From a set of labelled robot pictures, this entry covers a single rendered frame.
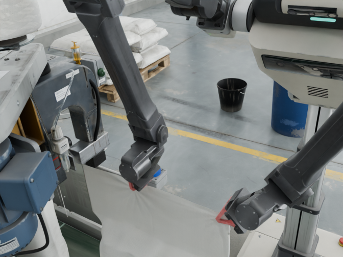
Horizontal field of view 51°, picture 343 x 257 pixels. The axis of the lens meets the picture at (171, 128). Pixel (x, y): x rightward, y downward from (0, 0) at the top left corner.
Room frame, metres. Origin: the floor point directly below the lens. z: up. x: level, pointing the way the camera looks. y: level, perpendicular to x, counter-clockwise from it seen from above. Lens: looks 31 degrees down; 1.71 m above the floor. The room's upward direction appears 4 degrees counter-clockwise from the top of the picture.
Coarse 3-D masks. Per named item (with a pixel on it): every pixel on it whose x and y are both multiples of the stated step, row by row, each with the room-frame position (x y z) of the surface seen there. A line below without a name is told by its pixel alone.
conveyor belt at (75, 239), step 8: (64, 224) 1.34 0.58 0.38; (64, 232) 1.29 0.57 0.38; (72, 232) 1.28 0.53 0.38; (80, 232) 1.28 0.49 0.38; (72, 240) 1.23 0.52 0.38; (80, 240) 1.23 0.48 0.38; (88, 240) 1.22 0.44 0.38; (96, 240) 1.22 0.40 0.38; (72, 248) 1.18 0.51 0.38; (80, 248) 1.18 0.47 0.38; (88, 248) 1.17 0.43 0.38; (96, 248) 1.17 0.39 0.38; (16, 256) 1.16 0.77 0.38; (72, 256) 1.13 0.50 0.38; (80, 256) 1.13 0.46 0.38; (88, 256) 1.13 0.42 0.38; (96, 256) 1.12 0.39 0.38
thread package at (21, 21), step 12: (0, 0) 0.66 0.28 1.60; (12, 0) 0.67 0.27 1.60; (24, 0) 0.70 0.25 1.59; (36, 0) 0.74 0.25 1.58; (0, 12) 0.66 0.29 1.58; (12, 12) 0.67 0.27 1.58; (24, 12) 0.69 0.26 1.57; (36, 12) 0.72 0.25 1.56; (0, 24) 0.65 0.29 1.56; (12, 24) 0.66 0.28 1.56; (24, 24) 0.68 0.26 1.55; (36, 24) 0.71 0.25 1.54; (0, 36) 0.65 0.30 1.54; (12, 36) 0.66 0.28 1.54
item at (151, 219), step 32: (96, 192) 0.89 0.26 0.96; (128, 192) 0.82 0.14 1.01; (160, 192) 0.75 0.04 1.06; (128, 224) 0.84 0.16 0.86; (160, 224) 0.76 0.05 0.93; (192, 224) 0.70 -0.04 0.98; (224, 224) 0.65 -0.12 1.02; (128, 256) 0.76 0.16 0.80; (160, 256) 0.73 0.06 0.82; (192, 256) 0.70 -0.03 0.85; (224, 256) 0.65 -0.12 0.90
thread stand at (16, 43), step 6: (24, 36) 0.73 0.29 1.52; (30, 36) 0.75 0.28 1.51; (0, 42) 0.70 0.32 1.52; (6, 42) 0.70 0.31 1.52; (12, 42) 0.70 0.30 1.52; (18, 42) 0.70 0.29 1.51; (24, 42) 0.70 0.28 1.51; (30, 42) 0.71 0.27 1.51; (0, 48) 0.67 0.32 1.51; (6, 48) 0.67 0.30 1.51; (12, 48) 0.68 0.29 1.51; (18, 48) 0.71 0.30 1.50
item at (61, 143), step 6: (60, 132) 0.86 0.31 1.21; (54, 138) 0.86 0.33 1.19; (60, 138) 0.86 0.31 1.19; (66, 138) 0.87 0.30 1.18; (48, 144) 0.87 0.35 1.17; (54, 144) 0.86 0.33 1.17; (60, 144) 0.85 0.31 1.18; (66, 144) 0.87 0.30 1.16; (54, 150) 0.86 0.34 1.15; (60, 150) 0.85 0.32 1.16; (66, 150) 0.87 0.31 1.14
